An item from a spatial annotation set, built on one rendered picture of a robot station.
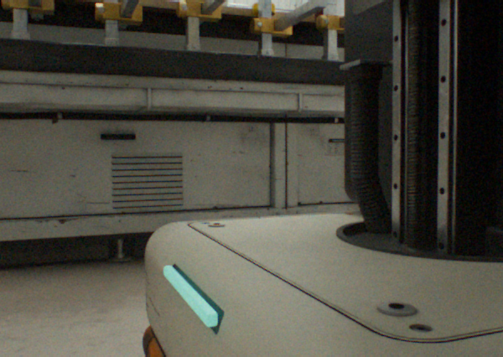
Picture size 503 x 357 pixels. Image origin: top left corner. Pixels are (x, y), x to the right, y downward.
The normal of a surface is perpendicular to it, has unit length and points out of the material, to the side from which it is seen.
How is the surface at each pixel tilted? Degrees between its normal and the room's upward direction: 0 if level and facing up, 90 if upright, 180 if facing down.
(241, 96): 90
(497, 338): 6
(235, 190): 90
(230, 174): 90
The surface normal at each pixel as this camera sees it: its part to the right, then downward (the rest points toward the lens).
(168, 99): 0.36, 0.04
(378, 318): -0.01, -1.00
